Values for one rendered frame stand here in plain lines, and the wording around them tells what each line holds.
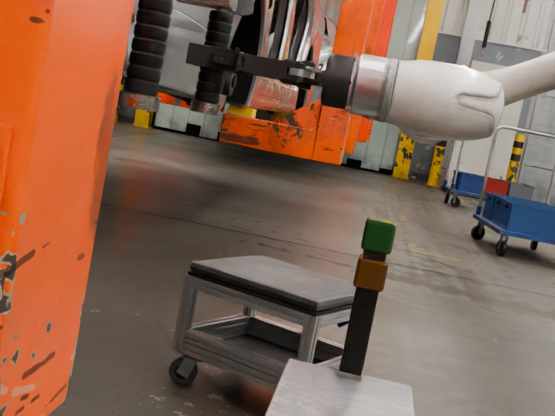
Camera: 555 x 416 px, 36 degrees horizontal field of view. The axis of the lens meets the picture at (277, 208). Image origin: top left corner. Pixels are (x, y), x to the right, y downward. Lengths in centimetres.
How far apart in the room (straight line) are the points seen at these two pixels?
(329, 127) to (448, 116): 351
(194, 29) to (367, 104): 257
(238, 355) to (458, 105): 120
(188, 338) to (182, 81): 169
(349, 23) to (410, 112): 353
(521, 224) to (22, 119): 608
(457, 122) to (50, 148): 75
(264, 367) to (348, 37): 282
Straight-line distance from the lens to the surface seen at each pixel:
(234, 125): 475
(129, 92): 92
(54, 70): 54
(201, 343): 228
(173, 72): 373
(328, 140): 469
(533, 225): 654
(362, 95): 120
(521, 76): 137
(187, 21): 372
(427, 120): 120
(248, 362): 221
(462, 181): 1025
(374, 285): 112
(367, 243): 111
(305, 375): 112
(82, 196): 63
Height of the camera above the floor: 78
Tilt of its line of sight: 7 degrees down
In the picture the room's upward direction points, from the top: 11 degrees clockwise
